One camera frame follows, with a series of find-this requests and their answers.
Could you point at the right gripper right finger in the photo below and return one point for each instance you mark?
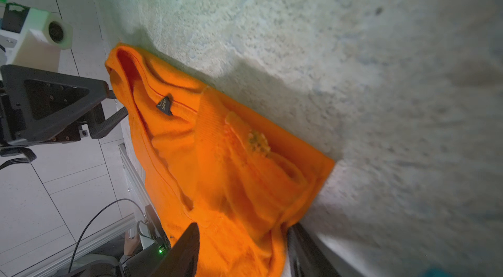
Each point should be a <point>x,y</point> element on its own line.
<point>305,257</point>

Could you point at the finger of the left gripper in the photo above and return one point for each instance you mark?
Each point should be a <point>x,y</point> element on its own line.
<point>99,126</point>

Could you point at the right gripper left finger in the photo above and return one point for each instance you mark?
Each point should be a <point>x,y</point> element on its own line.
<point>182,259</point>

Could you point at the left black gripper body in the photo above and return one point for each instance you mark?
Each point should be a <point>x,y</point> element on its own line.
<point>40,106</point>

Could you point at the orange t-shirt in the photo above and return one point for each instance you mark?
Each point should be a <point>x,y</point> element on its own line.
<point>212,161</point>

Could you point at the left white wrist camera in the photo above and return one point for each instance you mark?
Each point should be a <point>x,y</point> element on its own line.
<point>34,38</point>

